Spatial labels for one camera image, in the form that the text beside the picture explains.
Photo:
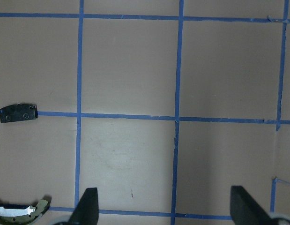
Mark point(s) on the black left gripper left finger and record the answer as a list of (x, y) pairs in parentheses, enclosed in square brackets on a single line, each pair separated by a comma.
[(87, 209)]

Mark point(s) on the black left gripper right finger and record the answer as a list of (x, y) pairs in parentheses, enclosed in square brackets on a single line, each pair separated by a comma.
[(244, 210)]

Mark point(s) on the olive brake shoe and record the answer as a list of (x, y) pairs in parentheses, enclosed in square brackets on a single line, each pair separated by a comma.
[(17, 214)]

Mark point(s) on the black brake pad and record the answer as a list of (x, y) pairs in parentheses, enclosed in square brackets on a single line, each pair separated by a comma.
[(18, 112)]

